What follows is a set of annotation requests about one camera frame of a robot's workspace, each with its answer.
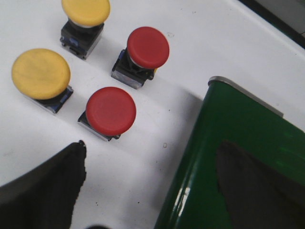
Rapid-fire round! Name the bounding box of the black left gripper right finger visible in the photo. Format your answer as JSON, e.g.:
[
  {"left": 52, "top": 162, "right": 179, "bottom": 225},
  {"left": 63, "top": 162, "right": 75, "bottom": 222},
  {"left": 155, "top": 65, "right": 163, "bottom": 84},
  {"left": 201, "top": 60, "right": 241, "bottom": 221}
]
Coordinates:
[{"left": 216, "top": 141, "right": 305, "bottom": 229}]

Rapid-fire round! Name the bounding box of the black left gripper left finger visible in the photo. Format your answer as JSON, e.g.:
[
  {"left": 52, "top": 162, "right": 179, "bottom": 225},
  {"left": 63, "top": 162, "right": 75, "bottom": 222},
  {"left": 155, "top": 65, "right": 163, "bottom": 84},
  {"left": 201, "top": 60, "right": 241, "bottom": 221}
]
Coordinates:
[{"left": 0, "top": 140, "right": 86, "bottom": 229}]

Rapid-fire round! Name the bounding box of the red mushroom push button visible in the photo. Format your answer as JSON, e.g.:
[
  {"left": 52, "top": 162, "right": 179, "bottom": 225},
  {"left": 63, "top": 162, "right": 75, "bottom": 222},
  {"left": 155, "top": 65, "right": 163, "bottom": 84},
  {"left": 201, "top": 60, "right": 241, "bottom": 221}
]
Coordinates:
[
  {"left": 111, "top": 26, "right": 170, "bottom": 89},
  {"left": 78, "top": 87, "right": 136, "bottom": 141}
]

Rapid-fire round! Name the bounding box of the yellow mushroom push button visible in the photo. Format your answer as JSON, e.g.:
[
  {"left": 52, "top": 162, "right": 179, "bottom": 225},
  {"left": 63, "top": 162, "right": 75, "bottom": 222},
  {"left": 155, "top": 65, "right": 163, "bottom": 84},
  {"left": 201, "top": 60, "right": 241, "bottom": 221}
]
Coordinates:
[
  {"left": 11, "top": 48, "right": 73, "bottom": 114},
  {"left": 60, "top": 0, "right": 111, "bottom": 60}
]

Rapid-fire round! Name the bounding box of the green conveyor belt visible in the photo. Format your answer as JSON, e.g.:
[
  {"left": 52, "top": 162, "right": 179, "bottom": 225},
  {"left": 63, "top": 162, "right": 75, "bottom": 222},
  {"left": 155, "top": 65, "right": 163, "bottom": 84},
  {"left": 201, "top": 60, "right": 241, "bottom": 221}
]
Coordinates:
[{"left": 155, "top": 80, "right": 305, "bottom": 229}]

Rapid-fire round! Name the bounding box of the aluminium conveyor frame rail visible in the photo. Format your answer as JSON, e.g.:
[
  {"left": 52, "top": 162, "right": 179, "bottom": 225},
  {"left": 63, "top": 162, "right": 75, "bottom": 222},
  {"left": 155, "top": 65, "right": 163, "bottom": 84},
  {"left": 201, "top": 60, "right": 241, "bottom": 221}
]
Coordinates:
[{"left": 208, "top": 76, "right": 284, "bottom": 118}]

